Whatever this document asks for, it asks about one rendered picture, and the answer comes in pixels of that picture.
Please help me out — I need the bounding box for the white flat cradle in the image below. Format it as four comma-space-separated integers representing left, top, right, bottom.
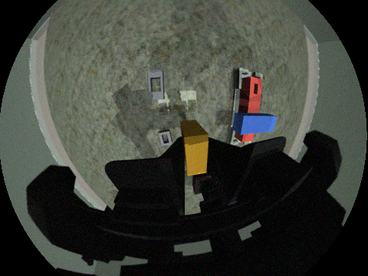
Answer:
227, 67, 263, 145

